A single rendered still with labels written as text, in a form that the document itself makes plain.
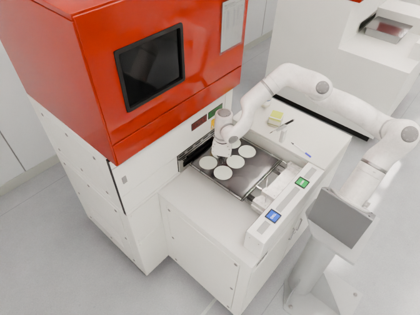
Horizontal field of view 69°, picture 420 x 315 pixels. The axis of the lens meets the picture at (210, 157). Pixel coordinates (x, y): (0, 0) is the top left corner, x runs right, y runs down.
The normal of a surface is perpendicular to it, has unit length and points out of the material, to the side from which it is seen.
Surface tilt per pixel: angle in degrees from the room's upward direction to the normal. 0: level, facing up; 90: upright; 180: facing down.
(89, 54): 90
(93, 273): 0
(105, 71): 90
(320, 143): 0
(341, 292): 0
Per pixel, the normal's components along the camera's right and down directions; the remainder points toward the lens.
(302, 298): 0.02, -0.69
